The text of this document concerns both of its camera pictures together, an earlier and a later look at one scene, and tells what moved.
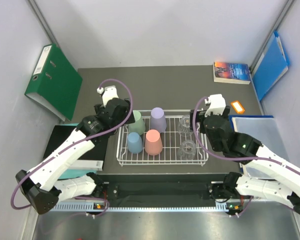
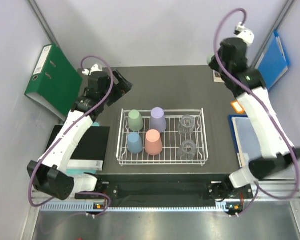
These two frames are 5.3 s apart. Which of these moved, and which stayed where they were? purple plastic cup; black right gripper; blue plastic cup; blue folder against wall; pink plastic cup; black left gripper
Moved: black left gripper; black right gripper
Stayed: blue folder against wall; blue plastic cup; purple plastic cup; pink plastic cup
